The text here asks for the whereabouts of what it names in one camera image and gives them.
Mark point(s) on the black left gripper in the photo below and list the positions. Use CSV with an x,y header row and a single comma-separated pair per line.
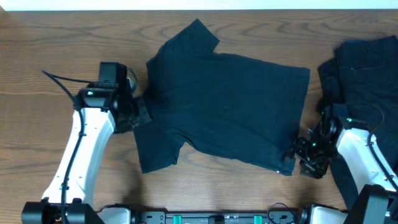
x,y
120,127

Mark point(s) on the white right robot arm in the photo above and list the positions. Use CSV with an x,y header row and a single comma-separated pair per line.
x,y
374,179

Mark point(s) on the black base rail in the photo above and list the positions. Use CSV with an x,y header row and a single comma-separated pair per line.
x,y
214,217

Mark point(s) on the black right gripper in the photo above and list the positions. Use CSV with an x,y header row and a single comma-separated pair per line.
x,y
316,171

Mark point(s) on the pile of black clothes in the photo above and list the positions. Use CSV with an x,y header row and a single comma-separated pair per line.
x,y
363,75

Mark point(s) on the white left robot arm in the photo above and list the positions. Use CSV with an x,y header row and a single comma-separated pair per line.
x,y
70,196

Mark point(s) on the dark green t-shirt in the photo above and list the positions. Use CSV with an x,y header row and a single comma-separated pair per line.
x,y
224,105

